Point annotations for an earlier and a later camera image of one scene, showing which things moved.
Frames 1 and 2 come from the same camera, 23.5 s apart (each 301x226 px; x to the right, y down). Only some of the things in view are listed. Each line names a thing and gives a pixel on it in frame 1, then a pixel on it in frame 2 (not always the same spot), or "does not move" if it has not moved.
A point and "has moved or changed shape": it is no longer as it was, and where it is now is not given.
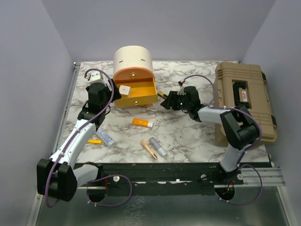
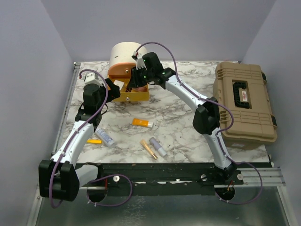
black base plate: x=163 y=179 does not move
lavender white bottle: x=161 y=150 does not move
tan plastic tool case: x=239 y=84 does not move
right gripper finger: x=166 y=103 -> x=137 y=78
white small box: x=124 y=90 -> x=119 y=83
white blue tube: x=106 y=138 does not move
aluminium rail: x=272 y=177 does not move
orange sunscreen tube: x=142 y=123 does not move
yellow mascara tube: x=94 y=141 does not move
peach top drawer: x=133 y=72 has moved or changed shape
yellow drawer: x=143 y=91 has moved or changed shape
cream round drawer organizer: x=133 y=56 has moved or changed shape
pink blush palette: x=148 y=106 -> x=140 y=89
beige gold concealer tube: x=145 y=144 does not move
